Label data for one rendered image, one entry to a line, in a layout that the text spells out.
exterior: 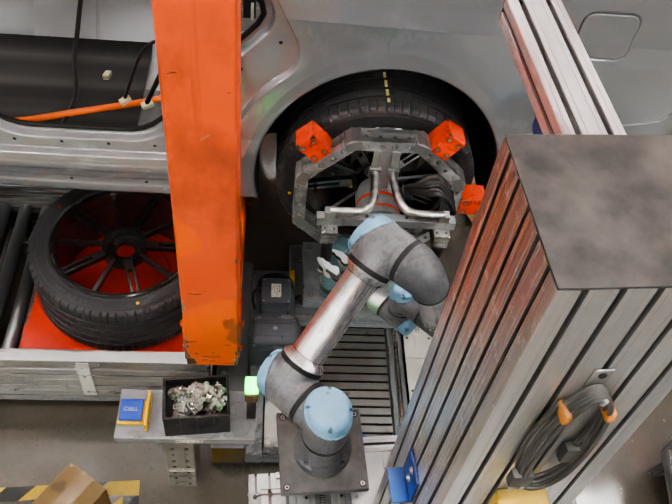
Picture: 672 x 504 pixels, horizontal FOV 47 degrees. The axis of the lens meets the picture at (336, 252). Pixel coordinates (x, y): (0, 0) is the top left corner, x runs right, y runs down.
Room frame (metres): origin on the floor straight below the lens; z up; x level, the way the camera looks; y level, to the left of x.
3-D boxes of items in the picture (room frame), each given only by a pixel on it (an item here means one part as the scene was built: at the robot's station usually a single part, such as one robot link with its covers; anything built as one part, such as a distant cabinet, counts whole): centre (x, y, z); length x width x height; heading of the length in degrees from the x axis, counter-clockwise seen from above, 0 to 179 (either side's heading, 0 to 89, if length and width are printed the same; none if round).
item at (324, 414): (0.88, -0.04, 0.98); 0.13 x 0.12 x 0.14; 54
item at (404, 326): (1.33, -0.21, 0.81); 0.11 x 0.08 x 0.09; 54
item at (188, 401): (1.10, 0.35, 0.51); 0.20 x 0.14 x 0.13; 104
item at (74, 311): (1.70, 0.76, 0.39); 0.66 x 0.66 x 0.24
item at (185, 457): (1.09, 0.41, 0.21); 0.10 x 0.10 x 0.42; 9
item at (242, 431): (1.09, 0.38, 0.44); 0.43 x 0.17 x 0.03; 99
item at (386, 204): (1.70, -0.11, 0.85); 0.21 x 0.14 x 0.14; 9
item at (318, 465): (0.87, -0.04, 0.87); 0.15 x 0.15 x 0.10
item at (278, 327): (1.62, 0.19, 0.26); 0.42 x 0.18 x 0.35; 9
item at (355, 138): (1.77, -0.10, 0.85); 0.54 x 0.07 x 0.54; 99
